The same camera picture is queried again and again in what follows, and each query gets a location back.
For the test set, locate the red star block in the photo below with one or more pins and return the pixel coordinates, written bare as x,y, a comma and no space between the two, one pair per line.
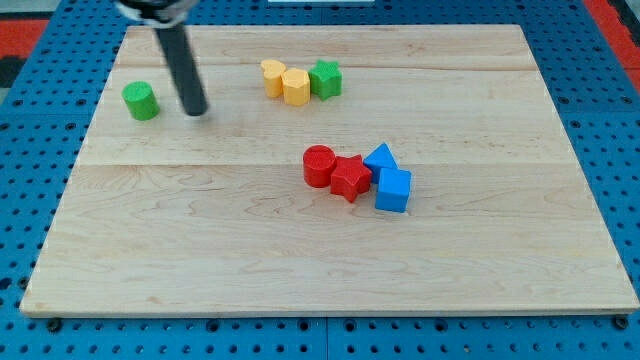
350,177

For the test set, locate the red cylinder block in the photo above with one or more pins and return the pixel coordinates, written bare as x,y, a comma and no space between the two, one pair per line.
319,162

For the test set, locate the green star block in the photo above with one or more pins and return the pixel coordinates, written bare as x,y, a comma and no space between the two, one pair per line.
326,79

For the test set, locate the yellow hexagon block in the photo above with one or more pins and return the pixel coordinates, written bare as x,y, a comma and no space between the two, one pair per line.
296,87

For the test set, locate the yellow heart block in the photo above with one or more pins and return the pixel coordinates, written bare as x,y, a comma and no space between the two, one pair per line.
272,71

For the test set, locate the blue cube block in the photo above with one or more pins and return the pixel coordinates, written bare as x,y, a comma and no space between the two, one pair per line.
394,187

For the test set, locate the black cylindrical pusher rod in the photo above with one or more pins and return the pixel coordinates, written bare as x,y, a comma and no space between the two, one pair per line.
182,67

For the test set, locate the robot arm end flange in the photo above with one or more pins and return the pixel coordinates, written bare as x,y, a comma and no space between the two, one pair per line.
159,14

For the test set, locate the blue triangle block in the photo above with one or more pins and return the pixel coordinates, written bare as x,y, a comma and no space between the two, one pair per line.
379,158

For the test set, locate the green cylinder block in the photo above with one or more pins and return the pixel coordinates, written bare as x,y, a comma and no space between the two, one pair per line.
140,100

